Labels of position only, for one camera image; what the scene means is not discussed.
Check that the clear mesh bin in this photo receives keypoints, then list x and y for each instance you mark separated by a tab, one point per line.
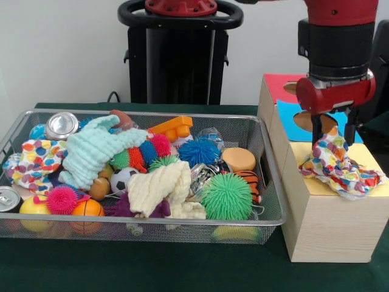
270	176

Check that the silver drink can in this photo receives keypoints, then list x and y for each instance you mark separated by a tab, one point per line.
61	125

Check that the green spiky ball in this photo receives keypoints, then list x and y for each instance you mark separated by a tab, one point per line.
227	196

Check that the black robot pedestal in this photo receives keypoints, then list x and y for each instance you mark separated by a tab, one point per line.
176	61

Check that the polka-dot cloth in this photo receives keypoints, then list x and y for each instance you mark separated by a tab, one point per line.
39	159

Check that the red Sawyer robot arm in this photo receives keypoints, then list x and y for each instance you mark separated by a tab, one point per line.
337	36

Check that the tan round wooden block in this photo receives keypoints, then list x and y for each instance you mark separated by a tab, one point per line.
239	159

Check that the small orange basketball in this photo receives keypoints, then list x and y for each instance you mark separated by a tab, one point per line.
88	210

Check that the blue spiky ball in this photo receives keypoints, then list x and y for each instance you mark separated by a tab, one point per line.
199	152

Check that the black upright panel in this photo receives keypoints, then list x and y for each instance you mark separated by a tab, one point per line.
382	73

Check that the cream yellow cloth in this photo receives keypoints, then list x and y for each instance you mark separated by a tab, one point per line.
155	185

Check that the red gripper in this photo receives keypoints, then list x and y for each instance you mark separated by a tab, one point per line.
340	97

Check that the wooden box with three holes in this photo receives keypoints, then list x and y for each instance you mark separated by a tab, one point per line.
334	225

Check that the white patterned cloth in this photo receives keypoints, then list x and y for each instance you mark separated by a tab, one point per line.
337	167

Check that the dark green tablecloth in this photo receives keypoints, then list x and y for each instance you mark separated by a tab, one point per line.
152	267

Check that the small soccer ball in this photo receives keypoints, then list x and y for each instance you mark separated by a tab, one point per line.
123	180

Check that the orange plastic toy brick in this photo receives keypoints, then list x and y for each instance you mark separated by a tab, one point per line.
173	128

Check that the pink spiky ball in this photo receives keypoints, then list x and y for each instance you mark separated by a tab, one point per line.
62	200

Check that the mint green cloth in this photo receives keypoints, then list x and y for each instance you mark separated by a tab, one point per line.
91	155

